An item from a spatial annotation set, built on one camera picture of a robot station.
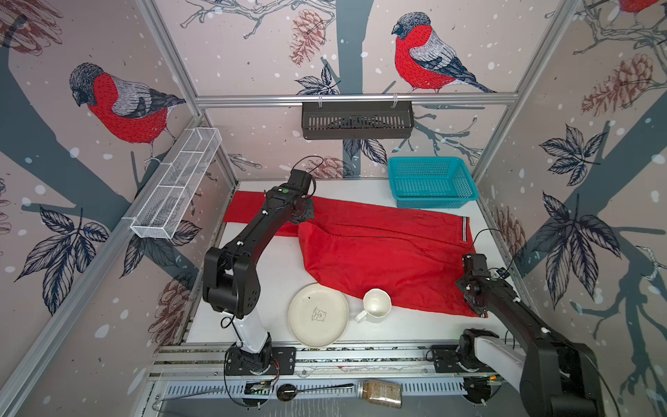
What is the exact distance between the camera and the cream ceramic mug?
2.42ft

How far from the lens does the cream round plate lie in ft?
2.60

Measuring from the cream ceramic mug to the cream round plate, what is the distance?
0.08 meters
